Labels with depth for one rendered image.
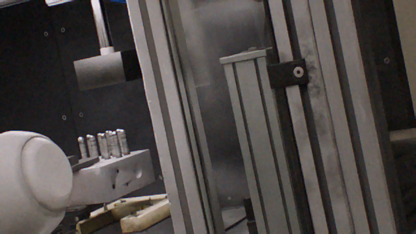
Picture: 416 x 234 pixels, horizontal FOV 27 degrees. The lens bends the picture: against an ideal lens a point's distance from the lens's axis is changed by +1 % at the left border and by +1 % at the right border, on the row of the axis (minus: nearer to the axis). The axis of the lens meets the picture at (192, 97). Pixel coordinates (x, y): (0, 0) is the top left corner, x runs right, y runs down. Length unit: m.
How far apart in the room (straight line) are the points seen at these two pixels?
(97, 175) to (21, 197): 0.39
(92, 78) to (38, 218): 0.51
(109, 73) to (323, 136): 0.43
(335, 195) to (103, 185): 0.35
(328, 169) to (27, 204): 0.33
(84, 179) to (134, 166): 0.08
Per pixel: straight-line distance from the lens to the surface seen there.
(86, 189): 1.17
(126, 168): 1.19
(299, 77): 0.91
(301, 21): 0.91
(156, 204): 1.25
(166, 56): 0.98
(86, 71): 1.27
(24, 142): 0.78
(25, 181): 0.77
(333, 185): 0.92
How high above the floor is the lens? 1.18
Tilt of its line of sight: 3 degrees down
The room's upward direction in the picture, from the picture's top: 12 degrees counter-clockwise
